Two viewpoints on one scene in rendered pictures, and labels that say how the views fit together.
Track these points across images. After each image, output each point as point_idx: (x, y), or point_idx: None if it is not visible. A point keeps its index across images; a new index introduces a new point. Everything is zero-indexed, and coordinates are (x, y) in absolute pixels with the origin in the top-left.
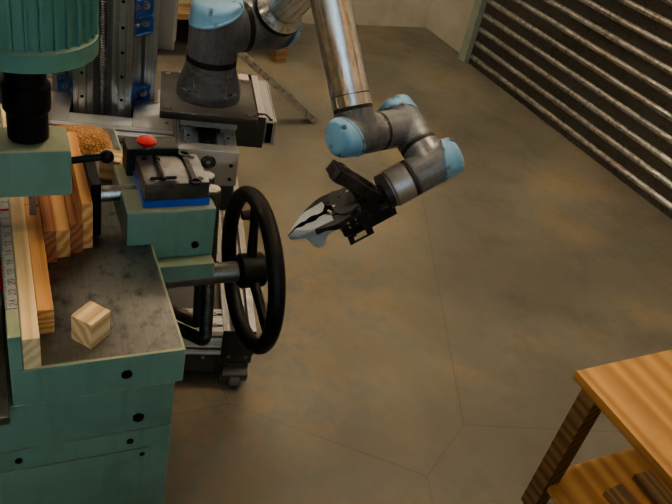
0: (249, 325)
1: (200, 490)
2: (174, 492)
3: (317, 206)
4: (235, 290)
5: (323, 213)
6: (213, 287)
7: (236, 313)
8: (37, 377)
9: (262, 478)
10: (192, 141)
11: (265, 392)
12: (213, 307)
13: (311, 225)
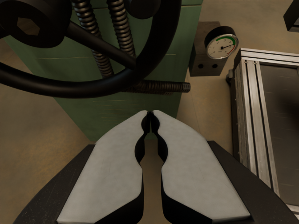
0: (71, 91)
1: (157, 176)
2: (159, 162)
3: (216, 184)
4: (116, 76)
5: (164, 202)
6: (79, 19)
7: (91, 81)
8: None
9: (158, 214)
10: None
11: None
12: (94, 52)
13: (120, 139)
